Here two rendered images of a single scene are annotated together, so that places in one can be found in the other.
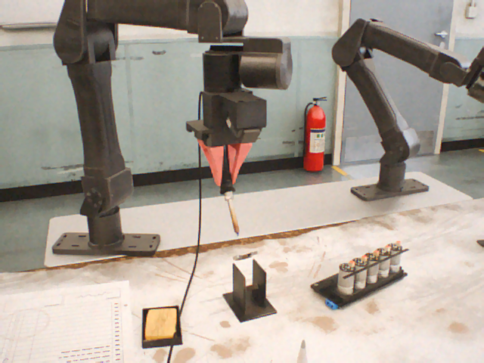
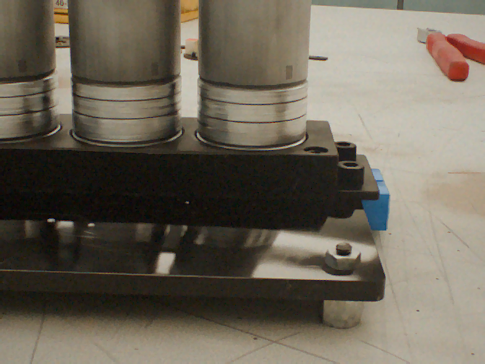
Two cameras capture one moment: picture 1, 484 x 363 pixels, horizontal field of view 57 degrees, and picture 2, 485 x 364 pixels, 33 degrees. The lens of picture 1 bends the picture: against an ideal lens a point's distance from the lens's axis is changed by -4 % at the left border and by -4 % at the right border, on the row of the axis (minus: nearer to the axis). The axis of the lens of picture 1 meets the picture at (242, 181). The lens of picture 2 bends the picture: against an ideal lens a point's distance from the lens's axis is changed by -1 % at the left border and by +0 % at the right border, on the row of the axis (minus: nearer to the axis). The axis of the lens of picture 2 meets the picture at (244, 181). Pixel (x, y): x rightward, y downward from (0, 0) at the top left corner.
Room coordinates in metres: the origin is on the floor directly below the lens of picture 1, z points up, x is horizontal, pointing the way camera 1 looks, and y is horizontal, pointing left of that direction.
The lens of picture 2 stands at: (0.75, -0.06, 0.82)
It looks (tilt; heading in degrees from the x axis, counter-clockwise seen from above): 19 degrees down; 215
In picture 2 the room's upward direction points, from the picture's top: 1 degrees clockwise
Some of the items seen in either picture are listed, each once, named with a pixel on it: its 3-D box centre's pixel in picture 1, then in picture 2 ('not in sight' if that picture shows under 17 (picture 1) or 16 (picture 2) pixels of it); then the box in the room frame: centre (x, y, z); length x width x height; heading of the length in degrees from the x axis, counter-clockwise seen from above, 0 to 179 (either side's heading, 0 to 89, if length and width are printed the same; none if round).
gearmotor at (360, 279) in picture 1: (358, 275); (125, 58); (0.62, -0.18, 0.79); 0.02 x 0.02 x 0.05
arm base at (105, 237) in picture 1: (104, 227); not in sight; (0.79, 0.26, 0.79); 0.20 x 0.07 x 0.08; 89
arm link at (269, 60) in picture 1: (249, 44); not in sight; (0.68, -0.01, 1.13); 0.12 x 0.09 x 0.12; 67
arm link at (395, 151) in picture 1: (398, 151); not in sight; (1.07, -0.38, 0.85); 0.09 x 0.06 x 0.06; 138
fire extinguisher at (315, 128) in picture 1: (315, 133); not in sight; (3.36, -0.55, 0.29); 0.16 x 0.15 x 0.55; 109
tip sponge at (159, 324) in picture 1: (161, 325); not in sight; (0.54, 0.11, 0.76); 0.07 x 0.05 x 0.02; 10
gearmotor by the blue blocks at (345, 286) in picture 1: (345, 280); (252, 61); (0.61, -0.16, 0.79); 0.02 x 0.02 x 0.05
